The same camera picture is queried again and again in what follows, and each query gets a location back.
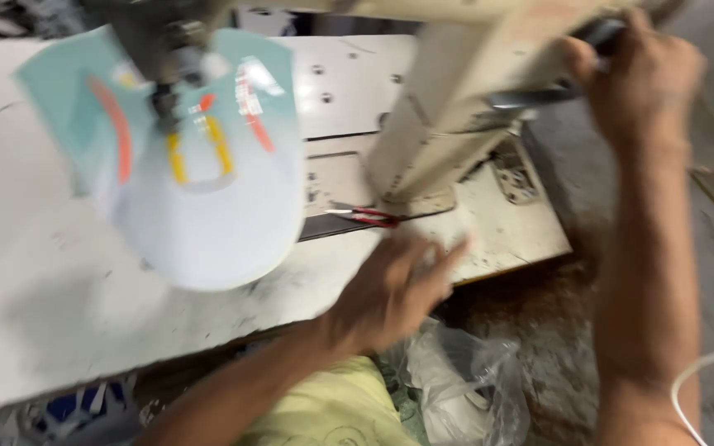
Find person's yellow green garment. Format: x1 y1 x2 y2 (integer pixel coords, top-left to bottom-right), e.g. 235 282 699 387
233 356 420 446

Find blue white fabric scraps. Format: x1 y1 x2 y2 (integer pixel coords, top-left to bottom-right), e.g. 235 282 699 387
0 375 166 446

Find person's left hand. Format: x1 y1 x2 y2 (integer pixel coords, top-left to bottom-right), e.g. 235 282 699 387
318 235 471 359

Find clear plastic bag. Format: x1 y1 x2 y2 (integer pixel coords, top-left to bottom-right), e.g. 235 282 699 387
388 319 531 446

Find red handled thread snips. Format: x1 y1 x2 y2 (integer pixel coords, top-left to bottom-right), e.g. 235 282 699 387
325 206 402 229

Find white cable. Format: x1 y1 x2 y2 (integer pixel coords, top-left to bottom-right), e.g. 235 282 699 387
671 344 714 446

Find cream industrial sewing machine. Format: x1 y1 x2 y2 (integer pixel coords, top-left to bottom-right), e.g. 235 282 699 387
81 0 643 214

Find person's right hand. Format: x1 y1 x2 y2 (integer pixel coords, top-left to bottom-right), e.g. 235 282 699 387
560 7 707 149

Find white teal printed fabric piece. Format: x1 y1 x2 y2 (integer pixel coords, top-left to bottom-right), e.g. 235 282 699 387
15 26 306 292

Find dark sewing machine handwheel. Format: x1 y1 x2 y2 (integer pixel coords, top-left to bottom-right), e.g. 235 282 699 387
487 17 627 111

